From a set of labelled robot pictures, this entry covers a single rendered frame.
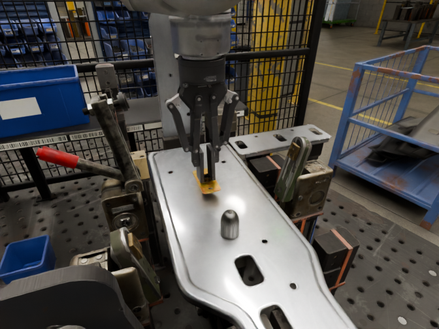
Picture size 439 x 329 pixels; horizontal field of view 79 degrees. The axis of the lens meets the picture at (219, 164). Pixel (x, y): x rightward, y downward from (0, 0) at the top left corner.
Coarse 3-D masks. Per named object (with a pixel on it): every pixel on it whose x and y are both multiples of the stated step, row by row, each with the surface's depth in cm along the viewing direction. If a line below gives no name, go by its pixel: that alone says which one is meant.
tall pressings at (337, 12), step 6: (330, 0) 1147; (336, 0) 1154; (342, 0) 1177; (348, 0) 1199; (330, 6) 1153; (336, 6) 1174; (342, 6) 1197; (348, 6) 1219; (336, 12) 1195; (342, 12) 1218; (330, 18) 1196; (336, 18) 1202; (342, 18) 1224
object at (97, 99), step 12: (96, 96) 40; (120, 96) 39; (84, 108) 39; (96, 108) 38; (108, 108) 39; (108, 120) 40; (108, 132) 40; (120, 132) 44; (108, 144) 41; (120, 144) 42; (120, 156) 43; (120, 168) 44; (132, 168) 45
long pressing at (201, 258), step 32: (160, 160) 65; (224, 160) 65; (160, 192) 54; (192, 192) 55; (224, 192) 55; (256, 192) 55; (192, 224) 47; (256, 224) 47; (288, 224) 48; (192, 256) 41; (224, 256) 41; (256, 256) 41; (288, 256) 41; (192, 288) 37; (224, 288) 37; (256, 288) 37; (288, 288) 37; (320, 288) 37; (256, 320) 33; (288, 320) 33; (320, 320) 33
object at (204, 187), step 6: (204, 168) 58; (204, 174) 55; (198, 180) 55; (204, 180) 54; (210, 180) 54; (204, 186) 53; (210, 186) 53; (216, 186) 53; (204, 192) 51; (210, 192) 51
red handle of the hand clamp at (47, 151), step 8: (40, 152) 40; (48, 152) 40; (56, 152) 41; (64, 152) 42; (48, 160) 40; (56, 160) 41; (64, 160) 41; (72, 160) 42; (80, 160) 43; (80, 168) 43; (88, 168) 43; (96, 168) 44; (104, 168) 45; (112, 168) 46; (112, 176) 46; (120, 176) 46
